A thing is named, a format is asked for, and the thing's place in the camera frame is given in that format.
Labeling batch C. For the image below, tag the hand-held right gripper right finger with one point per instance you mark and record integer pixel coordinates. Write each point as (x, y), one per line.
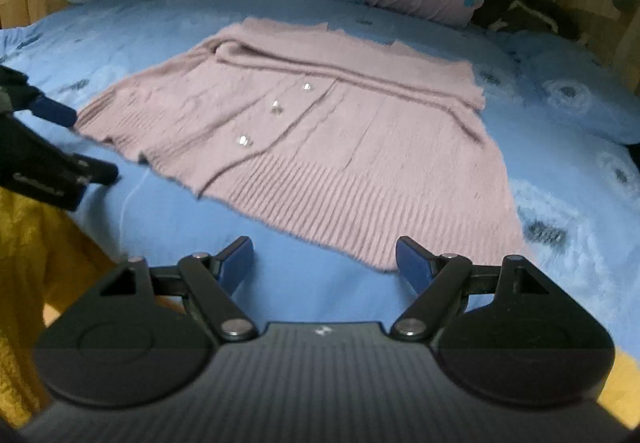
(412, 268)

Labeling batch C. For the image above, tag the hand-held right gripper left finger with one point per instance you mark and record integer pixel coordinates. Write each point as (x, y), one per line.
(236, 268)

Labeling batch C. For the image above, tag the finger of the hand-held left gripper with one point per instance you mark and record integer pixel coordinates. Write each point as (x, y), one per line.
(75, 168)
(55, 112)

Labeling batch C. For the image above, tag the pink knit cardigan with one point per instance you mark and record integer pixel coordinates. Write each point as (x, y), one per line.
(325, 148)

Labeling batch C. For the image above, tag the blue dandelion-print bedsheet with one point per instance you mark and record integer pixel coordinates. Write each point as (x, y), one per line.
(125, 38)

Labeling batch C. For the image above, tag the dark cloth with white trim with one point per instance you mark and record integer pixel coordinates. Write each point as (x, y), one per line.
(525, 15)

